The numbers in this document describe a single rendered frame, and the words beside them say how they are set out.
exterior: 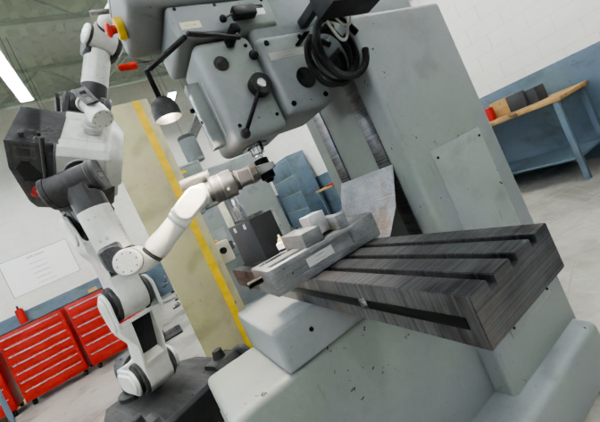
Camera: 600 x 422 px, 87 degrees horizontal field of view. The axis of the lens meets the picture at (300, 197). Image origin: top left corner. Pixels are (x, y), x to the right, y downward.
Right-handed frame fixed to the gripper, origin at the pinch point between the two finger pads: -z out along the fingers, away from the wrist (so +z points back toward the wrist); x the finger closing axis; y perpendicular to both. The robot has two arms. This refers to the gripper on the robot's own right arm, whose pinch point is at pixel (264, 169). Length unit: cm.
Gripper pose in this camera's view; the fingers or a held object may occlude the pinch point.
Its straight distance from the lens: 105.5
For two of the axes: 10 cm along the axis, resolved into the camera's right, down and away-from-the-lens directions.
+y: 4.1, 9.1, 0.3
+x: -2.2, 0.7, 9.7
